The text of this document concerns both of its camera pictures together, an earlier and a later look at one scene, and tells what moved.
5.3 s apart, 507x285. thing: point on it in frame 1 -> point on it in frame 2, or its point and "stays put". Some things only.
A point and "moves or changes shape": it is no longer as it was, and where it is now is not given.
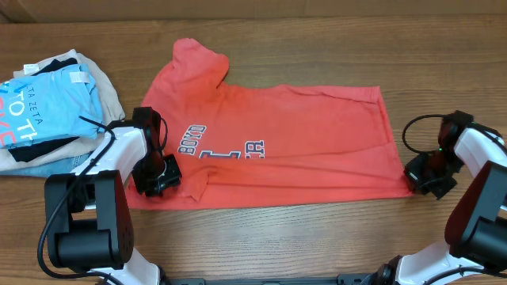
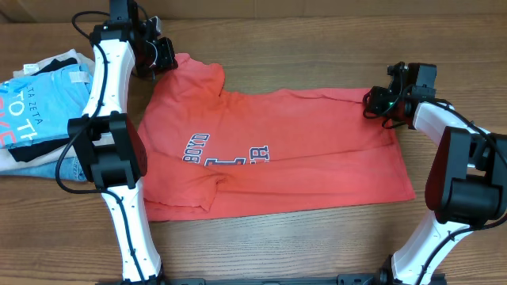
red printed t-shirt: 234,144 moves or changes shape
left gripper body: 154,174 -> 156,58
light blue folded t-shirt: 58,106 stays put
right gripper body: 433,172 -> 380,105
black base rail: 341,279 stays put
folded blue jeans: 62,166 stays put
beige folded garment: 112,110 stays put
